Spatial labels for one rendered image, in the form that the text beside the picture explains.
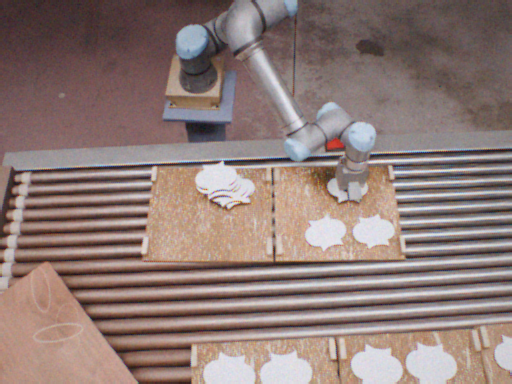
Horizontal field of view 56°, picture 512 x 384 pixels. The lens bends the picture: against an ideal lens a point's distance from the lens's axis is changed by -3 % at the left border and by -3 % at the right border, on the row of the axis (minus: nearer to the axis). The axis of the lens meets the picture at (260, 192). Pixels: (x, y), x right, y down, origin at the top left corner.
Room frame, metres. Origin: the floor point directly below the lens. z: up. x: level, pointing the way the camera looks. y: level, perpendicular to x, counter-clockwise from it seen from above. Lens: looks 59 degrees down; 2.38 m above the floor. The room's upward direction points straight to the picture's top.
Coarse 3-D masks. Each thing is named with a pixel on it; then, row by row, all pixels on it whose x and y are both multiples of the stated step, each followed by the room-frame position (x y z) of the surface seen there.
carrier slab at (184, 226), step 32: (160, 192) 0.86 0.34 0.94; (192, 192) 0.86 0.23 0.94; (256, 192) 0.86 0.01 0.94; (160, 224) 0.74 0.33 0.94; (192, 224) 0.74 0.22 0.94; (224, 224) 0.74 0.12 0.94; (256, 224) 0.74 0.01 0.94; (160, 256) 0.62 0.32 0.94; (192, 256) 0.62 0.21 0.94; (224, 256) 0.63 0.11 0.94; (256, 256) 0.63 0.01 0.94
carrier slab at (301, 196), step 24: (288, 168) 0.96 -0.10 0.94; (312, 168) 0.96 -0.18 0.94; (336, 168) 0.96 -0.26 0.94; (384, 168) 0.96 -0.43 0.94; (288, 192) 0.86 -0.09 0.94; (312, 192) 0.86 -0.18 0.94; (384, 192) 0.86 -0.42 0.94; (288, 216) 0.77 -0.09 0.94; (312, 216) 0.77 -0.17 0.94; (336, 216) 0.77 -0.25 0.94; (360, 216) 0.77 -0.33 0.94; (384, 216) 0.77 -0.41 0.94; (288, 240) 0.68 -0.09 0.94
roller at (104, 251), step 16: (416, 240) 0.69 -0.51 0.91; (432, 240) 0.69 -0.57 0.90; (448, 240) 0.70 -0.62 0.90; (0, 256) 0.63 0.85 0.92; (16, 256) 0.63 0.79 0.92; (32, 256) 0.63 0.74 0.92; (48, 256) 0.63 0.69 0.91; (64, 256) 0.63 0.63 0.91; (80, 256) 0.63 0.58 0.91; (96, 256) 0.63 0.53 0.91; (112, 256) 0.64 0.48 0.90; (128, 256) 0.64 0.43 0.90
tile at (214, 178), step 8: (208, 168) 0.91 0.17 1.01; (216, 168) 0.91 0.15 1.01; (224, 168) 0.91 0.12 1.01; (232, 168) 0.91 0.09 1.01; (200, 176) 0.88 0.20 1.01; (208, 176) 0.88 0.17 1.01; (216, 176) 0.88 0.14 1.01; (224, 176) 0.88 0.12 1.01; (232, 176) 0.88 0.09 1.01; (200, 184) 0.85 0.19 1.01; (208, 184) 0.85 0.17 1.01; (216, 184) 0.85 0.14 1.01; (224, 184) 0.85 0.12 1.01; (232, 184) 0.85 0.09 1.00
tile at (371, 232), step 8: (376, 216) 0.76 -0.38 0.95; (360, 224) 0.73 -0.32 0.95; (368, 224) 0.73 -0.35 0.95; (376, 224) 0.73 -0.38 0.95; (384, 224) 0.73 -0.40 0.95; (360, 232) 0.70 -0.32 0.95; (368, 232) 0.70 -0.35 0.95; (376, 232) 0.70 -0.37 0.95; (384, 232) 0.70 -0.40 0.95; (392, 232) 0.70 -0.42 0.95; (360, 240) 0.67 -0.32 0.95; (368, 240) 0.67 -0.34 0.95; (376, 240) 0.67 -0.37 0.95; (384, 240) 0.67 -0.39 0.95; (368, 248) 0.65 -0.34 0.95
